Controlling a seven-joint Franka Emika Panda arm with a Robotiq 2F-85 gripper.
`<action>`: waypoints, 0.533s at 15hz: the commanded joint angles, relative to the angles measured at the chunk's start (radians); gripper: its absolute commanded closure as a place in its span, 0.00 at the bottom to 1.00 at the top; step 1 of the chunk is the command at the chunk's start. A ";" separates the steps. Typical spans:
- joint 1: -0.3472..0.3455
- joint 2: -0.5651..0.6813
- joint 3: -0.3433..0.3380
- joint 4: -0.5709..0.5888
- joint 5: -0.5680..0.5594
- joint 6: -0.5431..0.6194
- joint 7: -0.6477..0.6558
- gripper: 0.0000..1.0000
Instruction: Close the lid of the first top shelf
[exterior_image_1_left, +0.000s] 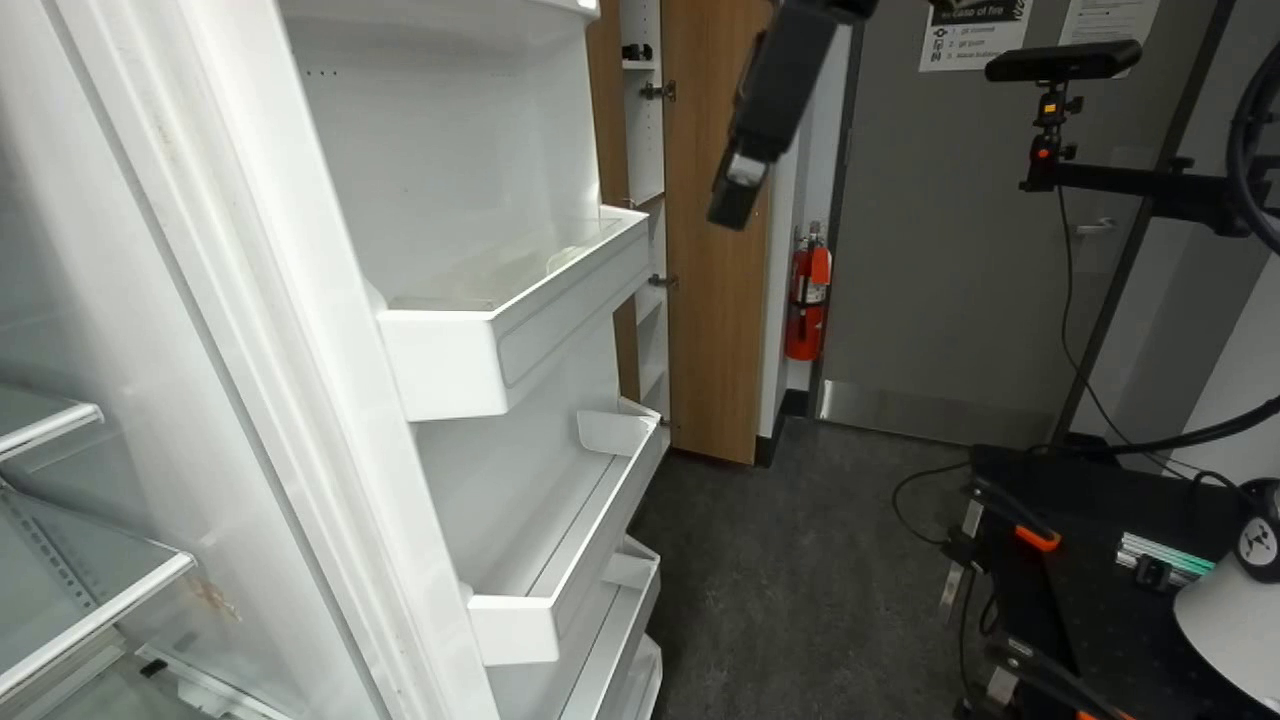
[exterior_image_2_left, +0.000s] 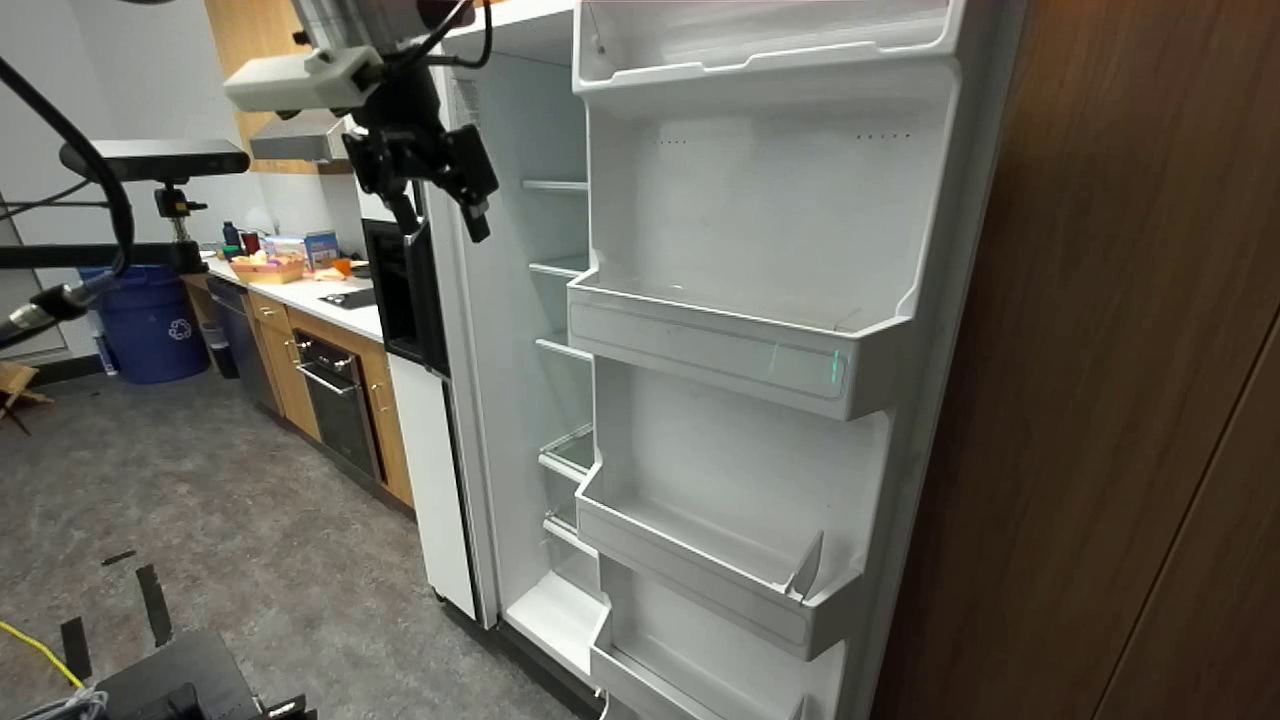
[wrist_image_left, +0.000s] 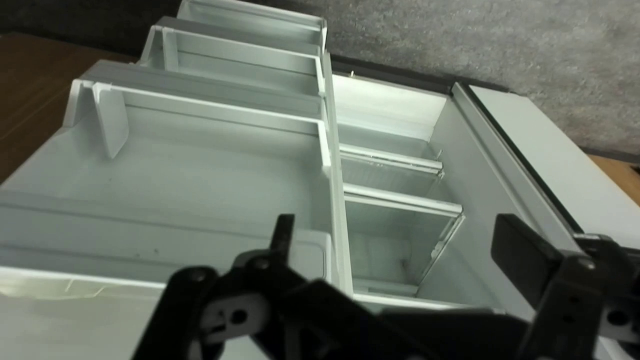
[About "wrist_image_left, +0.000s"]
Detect white refrigerator body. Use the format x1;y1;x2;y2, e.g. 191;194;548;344
327;68;587;328

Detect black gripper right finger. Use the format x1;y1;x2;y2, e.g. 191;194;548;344
490;213;640;360

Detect white freezer door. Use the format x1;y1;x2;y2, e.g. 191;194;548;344
466;82;640;253

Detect large white door bin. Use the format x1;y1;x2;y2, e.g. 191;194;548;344
0;189;336;360

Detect glass refrigerator shelf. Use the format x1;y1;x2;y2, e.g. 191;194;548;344
339;183;466;221
338;141;445;176

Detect white refrigerator door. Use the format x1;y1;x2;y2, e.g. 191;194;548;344
0;0;351;360

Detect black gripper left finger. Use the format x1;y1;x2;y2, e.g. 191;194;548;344
128;213;427;360

